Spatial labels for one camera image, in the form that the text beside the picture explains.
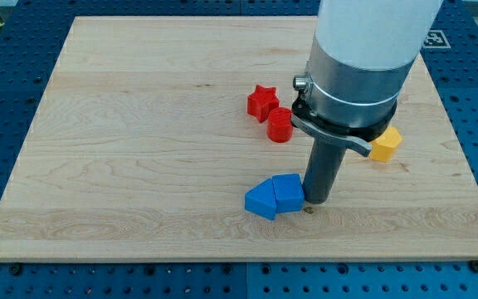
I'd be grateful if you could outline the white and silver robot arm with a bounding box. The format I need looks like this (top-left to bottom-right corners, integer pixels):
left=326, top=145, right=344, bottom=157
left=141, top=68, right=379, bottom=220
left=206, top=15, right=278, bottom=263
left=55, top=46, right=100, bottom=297
left=292, top=0, right=442, bottom=157

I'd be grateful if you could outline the red cylinder block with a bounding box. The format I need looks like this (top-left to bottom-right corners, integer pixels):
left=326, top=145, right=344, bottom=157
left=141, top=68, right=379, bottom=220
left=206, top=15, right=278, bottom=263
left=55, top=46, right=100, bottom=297
left=266, top=107, right=294, bottom=143

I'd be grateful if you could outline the red star block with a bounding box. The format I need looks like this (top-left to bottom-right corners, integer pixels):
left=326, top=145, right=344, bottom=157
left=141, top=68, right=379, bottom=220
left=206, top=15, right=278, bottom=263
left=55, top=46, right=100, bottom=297
left=246, top=85, right=280, bottom=123

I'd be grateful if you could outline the blue triangular block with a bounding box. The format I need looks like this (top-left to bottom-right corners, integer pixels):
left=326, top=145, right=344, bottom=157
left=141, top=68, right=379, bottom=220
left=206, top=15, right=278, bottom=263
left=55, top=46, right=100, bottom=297
left=244, top=179, right=276, bottom=220

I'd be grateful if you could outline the blue trapezoid block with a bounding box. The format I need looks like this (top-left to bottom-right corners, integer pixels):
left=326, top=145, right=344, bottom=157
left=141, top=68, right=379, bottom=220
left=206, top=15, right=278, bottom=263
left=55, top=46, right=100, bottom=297
left=272, top=174, right=305, bottom=213

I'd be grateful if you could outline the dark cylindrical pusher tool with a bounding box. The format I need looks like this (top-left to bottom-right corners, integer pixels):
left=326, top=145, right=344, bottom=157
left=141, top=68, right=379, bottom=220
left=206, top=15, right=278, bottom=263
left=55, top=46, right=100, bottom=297
left=302, top=139, right=346, bottom=204

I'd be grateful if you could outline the light wooden board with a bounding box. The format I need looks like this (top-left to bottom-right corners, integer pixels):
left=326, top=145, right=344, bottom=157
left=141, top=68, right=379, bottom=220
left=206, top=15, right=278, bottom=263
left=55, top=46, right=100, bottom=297
left=0, top=17, right=478, bottom=263

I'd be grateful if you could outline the yellow pentagon block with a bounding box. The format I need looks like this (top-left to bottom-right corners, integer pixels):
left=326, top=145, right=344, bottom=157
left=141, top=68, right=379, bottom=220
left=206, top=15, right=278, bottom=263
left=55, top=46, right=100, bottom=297
left=369, top=126, right=403, bottom=162

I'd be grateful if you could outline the black and white fiducial marker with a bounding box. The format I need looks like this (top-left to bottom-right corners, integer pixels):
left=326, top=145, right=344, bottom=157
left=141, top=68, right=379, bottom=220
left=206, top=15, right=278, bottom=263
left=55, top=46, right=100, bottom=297
left=422, top=30, right=451, bottom=49

